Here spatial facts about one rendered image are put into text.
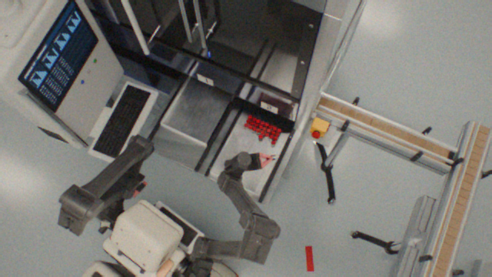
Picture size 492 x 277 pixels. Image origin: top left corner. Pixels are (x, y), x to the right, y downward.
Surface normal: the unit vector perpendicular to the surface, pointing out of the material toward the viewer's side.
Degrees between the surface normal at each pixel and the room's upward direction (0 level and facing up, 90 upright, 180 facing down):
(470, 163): 0
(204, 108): 0
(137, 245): 48
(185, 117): 0
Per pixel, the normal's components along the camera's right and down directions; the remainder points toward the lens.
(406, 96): -0.02, -0.35
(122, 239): -0.44, 0.33
